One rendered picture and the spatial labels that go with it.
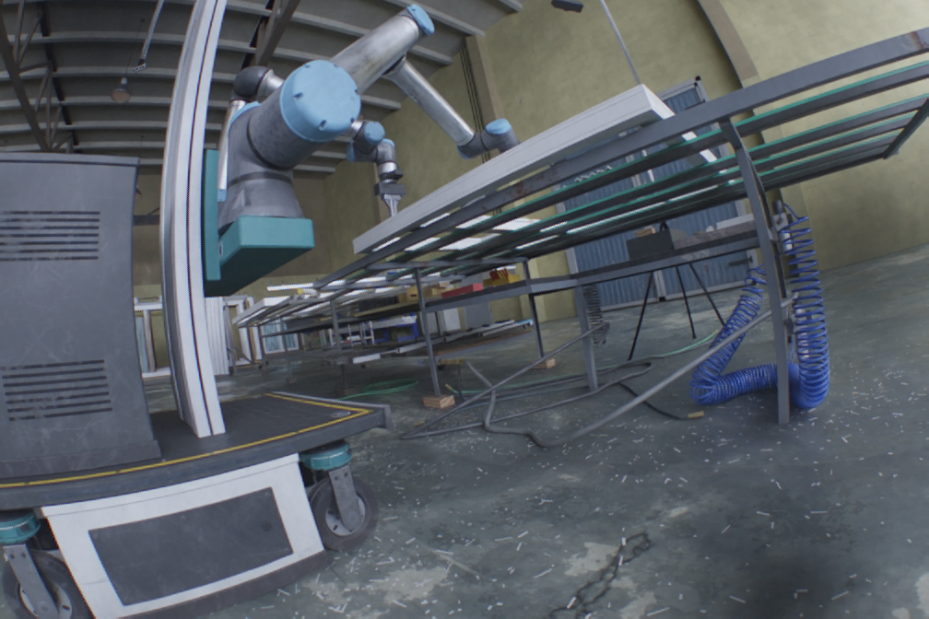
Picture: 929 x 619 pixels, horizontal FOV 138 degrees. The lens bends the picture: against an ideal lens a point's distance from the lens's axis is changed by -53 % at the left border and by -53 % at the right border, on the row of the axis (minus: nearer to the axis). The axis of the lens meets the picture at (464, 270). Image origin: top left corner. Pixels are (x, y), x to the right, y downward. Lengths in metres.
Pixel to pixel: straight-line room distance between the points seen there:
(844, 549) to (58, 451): 1.22
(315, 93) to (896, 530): 1.22
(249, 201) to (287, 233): 0.10
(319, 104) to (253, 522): 0.71
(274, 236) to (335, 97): 0.28
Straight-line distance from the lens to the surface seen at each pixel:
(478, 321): 10.79
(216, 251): 0.87
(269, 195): 0.78
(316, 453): 0.82
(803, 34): 8.46
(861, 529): 0.82
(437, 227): 1.46
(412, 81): 1.37
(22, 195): 0.79
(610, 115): 0.99
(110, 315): 0.72
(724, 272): 7.49
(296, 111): 0.68
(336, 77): 0.75
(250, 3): 10.60
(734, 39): 8.01
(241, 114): 0.89
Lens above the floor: 0.49
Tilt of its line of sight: 6 degrees up
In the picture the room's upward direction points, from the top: 10 degrees counter-clockwise
